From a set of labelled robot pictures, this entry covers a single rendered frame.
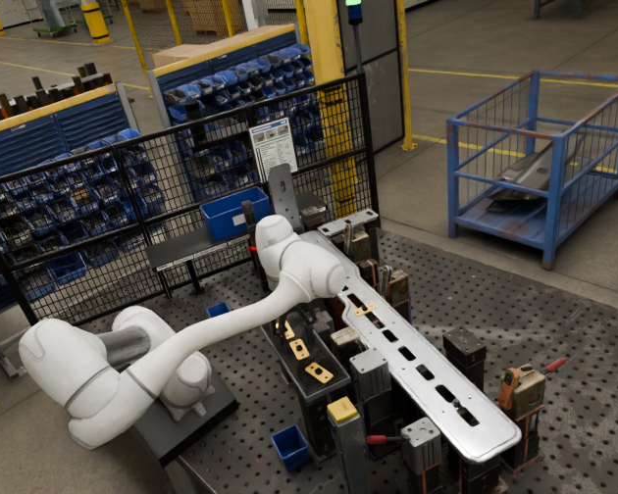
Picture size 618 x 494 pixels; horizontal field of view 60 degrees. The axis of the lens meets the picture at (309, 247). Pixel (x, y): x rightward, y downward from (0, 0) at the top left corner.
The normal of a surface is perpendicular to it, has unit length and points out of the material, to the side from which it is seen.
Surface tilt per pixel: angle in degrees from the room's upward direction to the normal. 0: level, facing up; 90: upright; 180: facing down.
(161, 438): 41
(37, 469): 0
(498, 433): 0
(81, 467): 0
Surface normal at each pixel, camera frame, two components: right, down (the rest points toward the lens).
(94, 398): 0.30, -0.21
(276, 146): 0.42, 0.43
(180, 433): 0.33, -0.44
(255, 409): -0.16, -0.84
